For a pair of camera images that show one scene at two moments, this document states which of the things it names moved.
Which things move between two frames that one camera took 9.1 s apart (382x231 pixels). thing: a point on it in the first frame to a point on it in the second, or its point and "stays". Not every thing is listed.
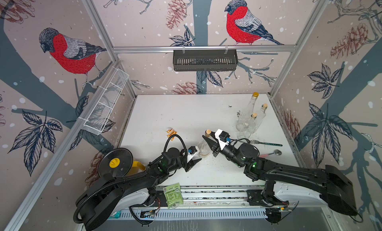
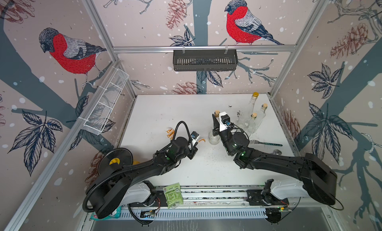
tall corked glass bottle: x=204 y=150 to x=215 y=140
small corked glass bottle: x=246 y=131 stays
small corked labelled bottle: x=260 y=116 stays
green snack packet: x=173 y=195 stays
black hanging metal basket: x=189 y=61 stays
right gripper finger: x=213 y=145 to x=216 y=129
